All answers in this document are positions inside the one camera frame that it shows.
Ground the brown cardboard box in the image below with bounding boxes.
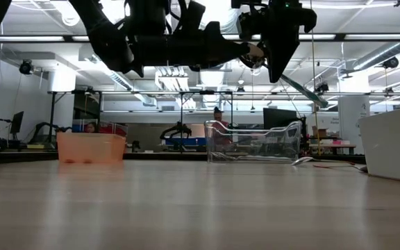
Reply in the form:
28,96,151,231
311,126,329,140

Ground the orange translucent plastic bin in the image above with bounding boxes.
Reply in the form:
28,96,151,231
56,133,127,164

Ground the blue background table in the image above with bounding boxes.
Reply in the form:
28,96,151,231
163,136,208,147

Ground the silver spoon with orange handle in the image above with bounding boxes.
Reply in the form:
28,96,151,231
292,156,356,166
313,162,368,174

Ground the small black monitor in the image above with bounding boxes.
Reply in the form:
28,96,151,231
9,111,25,137

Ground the black metal table frame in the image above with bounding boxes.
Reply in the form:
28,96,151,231
0,151,367,165

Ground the white room pillar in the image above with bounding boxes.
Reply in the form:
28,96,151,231
337,95,372,156

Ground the silver slanted air duct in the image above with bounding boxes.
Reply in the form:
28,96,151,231
351,42,400,72

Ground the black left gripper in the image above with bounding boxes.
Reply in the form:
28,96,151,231
126,0,253,72

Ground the thin yellow pole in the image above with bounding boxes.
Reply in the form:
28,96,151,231
309,0,322,156

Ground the clear plastic bin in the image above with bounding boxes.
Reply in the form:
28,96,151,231
203,120,303,164

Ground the black overhead beam with lights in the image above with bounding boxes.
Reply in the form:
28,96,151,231
0,33,400,44

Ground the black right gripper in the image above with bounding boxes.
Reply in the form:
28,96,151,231
236,12,303,84

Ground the large dark monitor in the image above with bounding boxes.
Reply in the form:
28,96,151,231
262,108,298,131

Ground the wooden background bench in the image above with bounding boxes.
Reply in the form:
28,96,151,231
309,138,357,156

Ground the black background rig frame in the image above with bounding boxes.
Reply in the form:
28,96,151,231
47,89,400,153

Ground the white plastic tray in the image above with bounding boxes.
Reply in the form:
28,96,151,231
358,103,400,184

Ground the black hanging ceiling camera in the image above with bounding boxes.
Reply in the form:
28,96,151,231
18,59,34,76
382,56,400,69

